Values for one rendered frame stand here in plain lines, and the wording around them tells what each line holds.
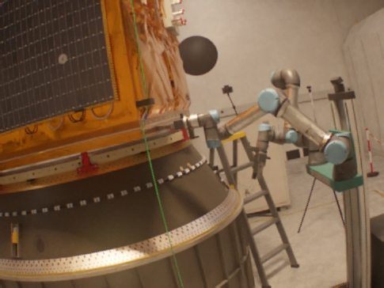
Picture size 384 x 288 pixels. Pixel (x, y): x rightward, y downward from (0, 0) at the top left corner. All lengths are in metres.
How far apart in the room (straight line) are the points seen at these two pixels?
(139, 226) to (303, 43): 8.73
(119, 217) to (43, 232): 0.46
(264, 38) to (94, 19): 8.51
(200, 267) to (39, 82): 1.35
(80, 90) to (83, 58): 0.16
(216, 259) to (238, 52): 8.11
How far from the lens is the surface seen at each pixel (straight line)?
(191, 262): 2.18
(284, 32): 10.25
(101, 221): 2.04
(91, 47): 1.83
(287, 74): 2.41
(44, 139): 1.98
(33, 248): 2.14
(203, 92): 9.97
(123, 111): 1.79
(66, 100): 1.86
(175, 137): 2.42
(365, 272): 2.44
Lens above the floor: 1.83
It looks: 5 degrees down
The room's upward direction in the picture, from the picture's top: 12 degrees counter-clockwise
